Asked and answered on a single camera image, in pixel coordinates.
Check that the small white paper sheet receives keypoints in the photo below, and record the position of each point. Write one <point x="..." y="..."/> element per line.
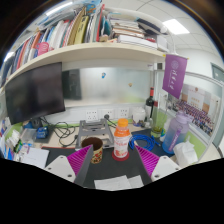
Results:
<point x="113" y="183"/>

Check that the clear glass with green liquid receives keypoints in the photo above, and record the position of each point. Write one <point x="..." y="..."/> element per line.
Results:
<point x="156" y="130"/>

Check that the group photo poster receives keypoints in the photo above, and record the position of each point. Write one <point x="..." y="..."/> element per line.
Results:
<point x="196" y="110"/>

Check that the large white printed paper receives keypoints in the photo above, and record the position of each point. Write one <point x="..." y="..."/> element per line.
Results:
<point x="35" y="157"/>

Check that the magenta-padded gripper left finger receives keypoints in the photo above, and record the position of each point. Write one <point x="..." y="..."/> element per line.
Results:
<point x="59" y="167"/>

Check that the large black desk mat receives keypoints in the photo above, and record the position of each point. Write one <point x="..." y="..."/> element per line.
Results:
<point x="113" y="170"/>

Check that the white bottle with green band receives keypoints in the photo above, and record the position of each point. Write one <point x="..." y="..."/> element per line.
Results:
<point x="165" y="130"/>

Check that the dark wine bottle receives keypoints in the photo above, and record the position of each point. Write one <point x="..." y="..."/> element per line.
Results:
<point x="150" y="103"/>

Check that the small blue device box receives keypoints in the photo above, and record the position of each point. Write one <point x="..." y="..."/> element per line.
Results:
<point x="42" y="132"/>

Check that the crumpled white tissue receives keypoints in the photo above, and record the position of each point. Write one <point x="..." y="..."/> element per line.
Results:
<point x="185" y="154"/>

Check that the white shelf with books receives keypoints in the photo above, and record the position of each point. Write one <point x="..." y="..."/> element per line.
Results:
<point x="100" y="51"/>

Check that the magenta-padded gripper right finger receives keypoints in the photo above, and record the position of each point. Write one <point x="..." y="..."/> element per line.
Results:
<point x="166" y="167"/>

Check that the white ceramic jar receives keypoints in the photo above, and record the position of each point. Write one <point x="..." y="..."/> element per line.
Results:
<point x="139" y="115"/>

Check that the translucent purple water jug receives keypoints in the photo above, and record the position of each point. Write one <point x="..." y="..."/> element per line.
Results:
<point x="176" y="133"/>

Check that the patterned yellow red paper cup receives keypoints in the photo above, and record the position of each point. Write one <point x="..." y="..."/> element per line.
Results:
<point x="97" y="150"/>

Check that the flat round red coaster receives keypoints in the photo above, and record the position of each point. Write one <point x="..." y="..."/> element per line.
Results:
<point x="115" y="158"/>

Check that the orange-capped clear drink bottle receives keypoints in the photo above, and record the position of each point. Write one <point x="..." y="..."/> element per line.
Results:
<point x="121" y="141"/>

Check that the white wall socket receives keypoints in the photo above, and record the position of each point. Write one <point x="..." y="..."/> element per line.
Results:
<point x="123" y="112"/>
<point x="108" y="113"/>
<point x="91" y="115"/>

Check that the black computer monitor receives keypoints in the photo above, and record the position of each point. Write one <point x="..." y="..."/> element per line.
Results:
<point x="35" y="91"/>

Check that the grey door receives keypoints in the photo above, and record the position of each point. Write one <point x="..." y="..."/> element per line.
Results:
<point x="218" y="71"/>

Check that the grey metal laptop stand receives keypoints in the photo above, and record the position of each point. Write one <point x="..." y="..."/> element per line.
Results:
<point x="95" y="128"/>

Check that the purple hanging banner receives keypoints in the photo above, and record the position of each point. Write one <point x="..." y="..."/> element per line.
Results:
<point x="174" y="75"/>

